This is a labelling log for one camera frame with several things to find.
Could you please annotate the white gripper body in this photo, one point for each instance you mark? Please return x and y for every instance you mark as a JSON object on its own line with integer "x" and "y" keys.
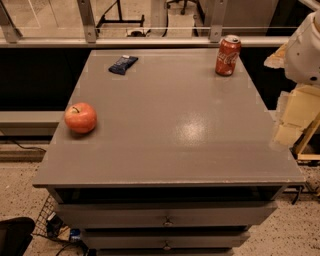
{"x": 304, "y": 55}

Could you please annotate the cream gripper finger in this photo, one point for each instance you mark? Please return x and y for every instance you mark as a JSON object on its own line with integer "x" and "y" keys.
{"x": 276, "y": 59}
{"x": 286, "y": 135}

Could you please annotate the red coke can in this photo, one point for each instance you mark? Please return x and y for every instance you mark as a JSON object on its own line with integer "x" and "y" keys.
{"x": 229, "y": 50}

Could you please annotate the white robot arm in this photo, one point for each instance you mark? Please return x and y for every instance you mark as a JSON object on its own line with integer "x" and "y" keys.
{"x": 300, "y": 59}

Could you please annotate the wooden stand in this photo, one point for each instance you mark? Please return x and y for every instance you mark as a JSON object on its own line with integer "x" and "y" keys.
{"x": 307, "y": 147}

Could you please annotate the grey drawer cabinet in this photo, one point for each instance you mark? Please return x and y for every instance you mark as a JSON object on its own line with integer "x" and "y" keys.
{"x": 169, "y": 131}

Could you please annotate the upper grey drawer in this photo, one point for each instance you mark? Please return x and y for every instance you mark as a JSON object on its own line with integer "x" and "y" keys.
{"x": 134, "y": 215}

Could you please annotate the grey drawer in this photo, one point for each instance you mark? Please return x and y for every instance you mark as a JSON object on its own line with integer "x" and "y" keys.
{"x": 134, "y": 215}
{"x": 157, "y": 239}

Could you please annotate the upper drawer knob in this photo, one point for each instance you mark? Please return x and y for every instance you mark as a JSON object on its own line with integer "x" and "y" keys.
{"x": 167, "y": 222}

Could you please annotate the drawer knob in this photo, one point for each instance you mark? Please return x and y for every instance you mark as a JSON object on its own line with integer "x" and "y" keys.
{"x": 167, "y": 222}
{"x": 166, "y": 247}

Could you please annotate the blue snack bag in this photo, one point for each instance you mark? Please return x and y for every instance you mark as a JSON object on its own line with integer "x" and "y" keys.
{"x": 122, "y": 64}

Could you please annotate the lower drawer knob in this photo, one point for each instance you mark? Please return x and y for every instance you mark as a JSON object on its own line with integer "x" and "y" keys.
{"x": 166, "y": 247}

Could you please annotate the red apple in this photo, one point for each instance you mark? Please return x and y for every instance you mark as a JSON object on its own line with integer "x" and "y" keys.
{"x": 81, "y": 118}

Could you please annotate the lower grey drawer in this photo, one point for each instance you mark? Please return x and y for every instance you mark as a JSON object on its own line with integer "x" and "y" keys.
{"x": 157, "y": 239}

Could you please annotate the metal window railing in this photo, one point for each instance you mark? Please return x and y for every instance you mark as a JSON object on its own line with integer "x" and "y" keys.
{"x": 143, "y": 23}

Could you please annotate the black chair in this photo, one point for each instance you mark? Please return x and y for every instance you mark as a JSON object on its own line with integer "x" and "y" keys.
{"x": 15, "y": 236}

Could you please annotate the wire basket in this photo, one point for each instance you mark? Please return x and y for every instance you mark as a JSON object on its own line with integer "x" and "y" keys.
{"x": 48, "y": 224}

